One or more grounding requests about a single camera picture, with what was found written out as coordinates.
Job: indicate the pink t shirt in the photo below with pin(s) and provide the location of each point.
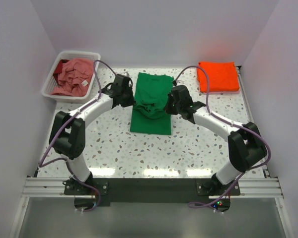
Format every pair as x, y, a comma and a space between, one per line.
75, 73

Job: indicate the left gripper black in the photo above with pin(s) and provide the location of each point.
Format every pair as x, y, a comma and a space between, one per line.
128, 97

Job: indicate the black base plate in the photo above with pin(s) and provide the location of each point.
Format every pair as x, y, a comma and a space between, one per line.
195, 192

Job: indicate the green t shirt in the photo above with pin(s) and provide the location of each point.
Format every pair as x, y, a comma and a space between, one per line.
148, 115

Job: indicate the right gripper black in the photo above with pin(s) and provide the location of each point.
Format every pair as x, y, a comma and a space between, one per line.
171, 105

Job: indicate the dark red t shirt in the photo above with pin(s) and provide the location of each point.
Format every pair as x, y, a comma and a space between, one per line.
58, 69

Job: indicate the orange folded t shirt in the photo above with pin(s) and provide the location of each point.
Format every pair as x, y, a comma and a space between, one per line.
223, 77

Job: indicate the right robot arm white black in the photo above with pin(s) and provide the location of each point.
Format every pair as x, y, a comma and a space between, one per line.
245, 144

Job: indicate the pink folded shirt under stack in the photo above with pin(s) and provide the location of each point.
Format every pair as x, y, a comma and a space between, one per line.
223, 93

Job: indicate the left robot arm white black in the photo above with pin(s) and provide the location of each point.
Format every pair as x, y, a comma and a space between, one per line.
68, 133

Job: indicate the white plastic basket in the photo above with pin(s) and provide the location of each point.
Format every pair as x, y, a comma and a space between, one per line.
51, 83

